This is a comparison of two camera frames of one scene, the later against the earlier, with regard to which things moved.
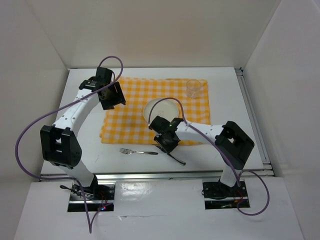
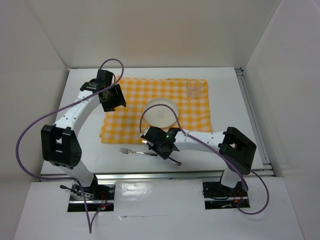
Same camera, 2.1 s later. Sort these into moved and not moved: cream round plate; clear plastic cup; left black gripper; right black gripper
Moved: right black gripper
Not moved: clear plastic cup; left black gripper; cream round plate
